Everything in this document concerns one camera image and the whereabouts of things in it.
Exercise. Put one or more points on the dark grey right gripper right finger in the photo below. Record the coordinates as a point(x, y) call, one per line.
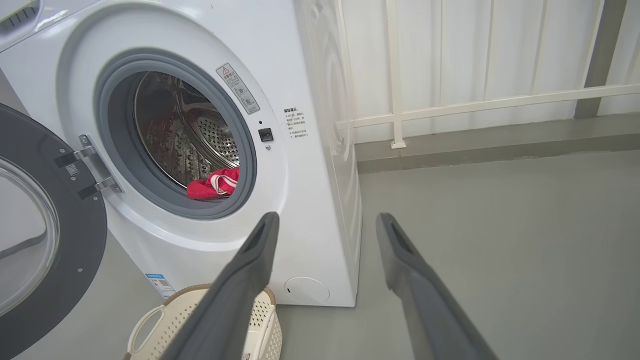
point(425, 300)

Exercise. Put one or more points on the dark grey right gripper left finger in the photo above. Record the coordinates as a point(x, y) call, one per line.
point(230, 300)

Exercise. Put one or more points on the red clothing with white stripes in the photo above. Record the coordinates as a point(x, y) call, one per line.
point(205, 189)

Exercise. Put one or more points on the dark round washer door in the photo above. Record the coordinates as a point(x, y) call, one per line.
point(85, 225)

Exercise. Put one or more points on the cream laundry basket brown rim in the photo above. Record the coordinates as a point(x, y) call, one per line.
point(177, 312)

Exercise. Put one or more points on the white front-load washing machine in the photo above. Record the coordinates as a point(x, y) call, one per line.
point(300, 200)

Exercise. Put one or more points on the black door latch socket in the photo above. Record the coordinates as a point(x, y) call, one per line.
point(265, 135)

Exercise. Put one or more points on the stainless steel washing machine drum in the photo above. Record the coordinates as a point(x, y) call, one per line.
point(170, 130)

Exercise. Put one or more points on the metal door hinge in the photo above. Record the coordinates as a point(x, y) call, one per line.
point(95, 160)

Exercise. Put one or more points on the blue energy label sticker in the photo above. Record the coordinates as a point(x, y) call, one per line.
point(161, 286)

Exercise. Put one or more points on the round white filter cover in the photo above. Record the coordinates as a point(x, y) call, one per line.
point(307, 290)

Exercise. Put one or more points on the white metal railing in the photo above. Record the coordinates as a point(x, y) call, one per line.
point(395, 100)

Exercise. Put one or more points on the grey warning sticker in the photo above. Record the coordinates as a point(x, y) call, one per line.
point(238, 88)

